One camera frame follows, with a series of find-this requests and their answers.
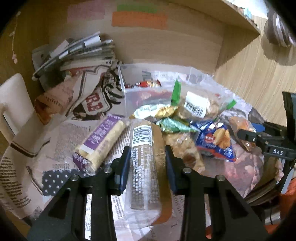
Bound newspaper sheet covering table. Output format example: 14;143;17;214
0;60;265;241

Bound green foil snack packet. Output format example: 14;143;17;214
156;118;200;133

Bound clear bag brown pastries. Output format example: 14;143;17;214
163;133;206;174

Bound hanging round ornament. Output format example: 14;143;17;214
264;9;295;48

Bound red snack packet in bin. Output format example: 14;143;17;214
135;80;162;88

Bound orange sticky note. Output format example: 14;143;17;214
111;11;168;30

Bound person's hand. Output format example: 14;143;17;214
274;159;284;182

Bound blue biscuit snack packet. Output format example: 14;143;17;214
190;120;236;162

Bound green zip bag of snacks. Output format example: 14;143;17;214
171;80;236;121

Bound hanging string with tag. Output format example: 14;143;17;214
9;10;22;65

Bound gold barcode cracker pack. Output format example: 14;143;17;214
124;119;173;228

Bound white cushioned chair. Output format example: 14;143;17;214
0;73;34;143

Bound green sticky note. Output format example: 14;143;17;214
117;4;158;14

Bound purple label cracker pack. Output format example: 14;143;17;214
72;114;127;175

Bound pink sticky note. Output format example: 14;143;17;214
67;1;105;23

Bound yellow silver snack packet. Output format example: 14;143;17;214
132;104;178;120

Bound clear plastic storage bin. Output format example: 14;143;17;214
118;63;215;116

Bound stack of magazines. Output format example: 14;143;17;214
32;32;115;81

